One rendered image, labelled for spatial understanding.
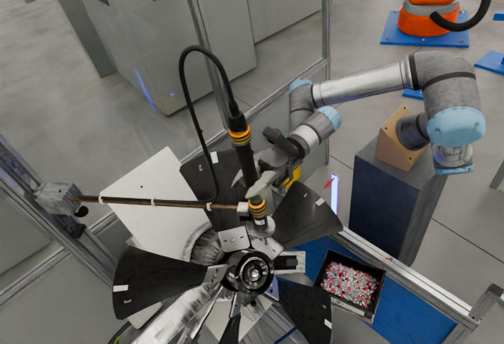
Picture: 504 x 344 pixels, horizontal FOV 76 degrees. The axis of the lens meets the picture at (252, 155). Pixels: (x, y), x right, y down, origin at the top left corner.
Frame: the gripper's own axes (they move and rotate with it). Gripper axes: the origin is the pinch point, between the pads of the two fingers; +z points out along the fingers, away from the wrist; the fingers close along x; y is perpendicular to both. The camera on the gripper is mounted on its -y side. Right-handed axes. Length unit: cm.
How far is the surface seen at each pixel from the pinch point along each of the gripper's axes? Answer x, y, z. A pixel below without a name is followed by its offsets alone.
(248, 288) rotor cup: -6.0, 28.5, 10.2
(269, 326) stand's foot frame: 17, 141, -4
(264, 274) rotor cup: -6.7, 28.4, 4.7
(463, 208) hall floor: -29, 148, -153
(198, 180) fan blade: 20.8, 11.7, 1.1
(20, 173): 55, 0, 36
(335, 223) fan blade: -9.6, 35.3, -24.8
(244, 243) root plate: 2.0, 23.8, 2.8
